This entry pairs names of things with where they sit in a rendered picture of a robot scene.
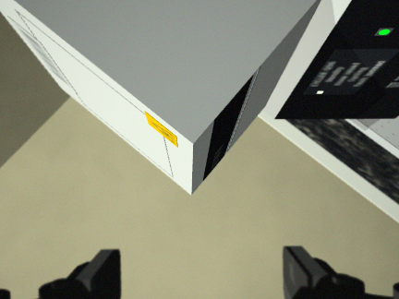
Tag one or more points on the grey perforated base plate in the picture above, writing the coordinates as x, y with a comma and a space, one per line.
387, 129

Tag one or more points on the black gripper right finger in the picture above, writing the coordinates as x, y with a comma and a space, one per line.
300, 269

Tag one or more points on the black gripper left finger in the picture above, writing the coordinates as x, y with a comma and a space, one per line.
103, 274

